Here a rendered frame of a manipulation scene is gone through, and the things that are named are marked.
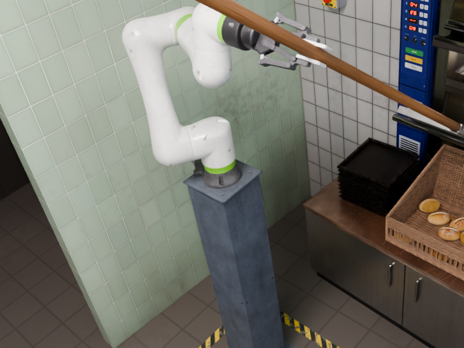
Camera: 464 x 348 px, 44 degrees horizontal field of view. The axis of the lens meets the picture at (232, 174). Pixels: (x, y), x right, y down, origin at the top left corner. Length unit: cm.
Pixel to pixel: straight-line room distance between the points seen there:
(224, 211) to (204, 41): 82
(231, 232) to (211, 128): 43
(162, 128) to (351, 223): 121
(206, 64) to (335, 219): 152
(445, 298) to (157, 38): 164
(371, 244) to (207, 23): 158
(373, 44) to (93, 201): 152
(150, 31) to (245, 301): 122
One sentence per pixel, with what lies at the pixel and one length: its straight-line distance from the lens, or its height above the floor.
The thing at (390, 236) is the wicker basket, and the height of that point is 62.
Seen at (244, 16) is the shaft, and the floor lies 213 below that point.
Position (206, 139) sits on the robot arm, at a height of 142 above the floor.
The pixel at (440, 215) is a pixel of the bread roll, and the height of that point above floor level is 64.
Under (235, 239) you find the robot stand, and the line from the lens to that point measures 228.
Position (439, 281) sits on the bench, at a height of 57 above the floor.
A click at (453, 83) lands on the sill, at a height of 116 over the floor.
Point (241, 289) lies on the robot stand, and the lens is 248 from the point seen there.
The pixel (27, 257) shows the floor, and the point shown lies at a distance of 408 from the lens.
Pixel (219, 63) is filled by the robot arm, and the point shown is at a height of 186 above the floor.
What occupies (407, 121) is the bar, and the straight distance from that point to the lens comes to 250.
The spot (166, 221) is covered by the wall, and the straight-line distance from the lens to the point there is 307.
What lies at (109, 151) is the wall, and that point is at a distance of 267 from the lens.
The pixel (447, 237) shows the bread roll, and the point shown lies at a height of 62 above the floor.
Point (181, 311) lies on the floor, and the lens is 338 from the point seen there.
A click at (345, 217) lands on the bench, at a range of 291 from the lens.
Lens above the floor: 257
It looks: 38 degrees down
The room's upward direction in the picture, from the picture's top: 11 degrees counter-clockwise
